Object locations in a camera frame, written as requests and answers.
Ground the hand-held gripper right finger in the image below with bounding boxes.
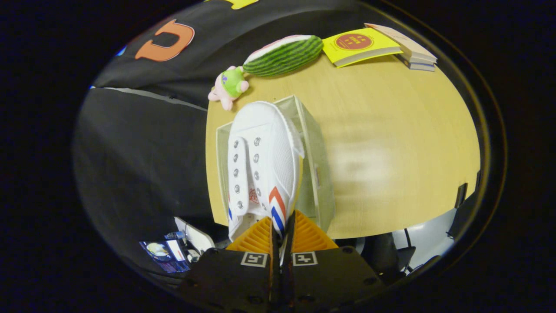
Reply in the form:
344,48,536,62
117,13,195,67
281,210,385,312

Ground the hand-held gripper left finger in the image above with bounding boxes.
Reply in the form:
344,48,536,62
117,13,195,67
180,215,278,311

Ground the beige fabric storage box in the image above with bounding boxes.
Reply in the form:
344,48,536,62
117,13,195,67
216,95,336,240

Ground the white canvas shoe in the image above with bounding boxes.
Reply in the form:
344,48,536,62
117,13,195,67
227,101,304,242

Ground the blue printed box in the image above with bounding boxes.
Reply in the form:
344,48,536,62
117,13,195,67
139,239,192,273

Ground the black table leg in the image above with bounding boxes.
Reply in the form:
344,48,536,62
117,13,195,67
363,233,395,280

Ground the white flat board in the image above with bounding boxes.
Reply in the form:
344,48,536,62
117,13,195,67
174,216,215,253

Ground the black chair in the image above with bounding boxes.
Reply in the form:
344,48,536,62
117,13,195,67
447,170,480,240

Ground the pink and green plush toy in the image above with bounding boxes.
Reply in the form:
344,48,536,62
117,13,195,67
208,66,250,111

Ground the watermelon slice plush toy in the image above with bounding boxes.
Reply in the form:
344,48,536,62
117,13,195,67
242,35,324,77

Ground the yellow book with red circle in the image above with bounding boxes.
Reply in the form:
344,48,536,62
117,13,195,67
322,28,404,68

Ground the stack of beige books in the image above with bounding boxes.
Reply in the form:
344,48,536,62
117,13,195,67
364,23,438,72

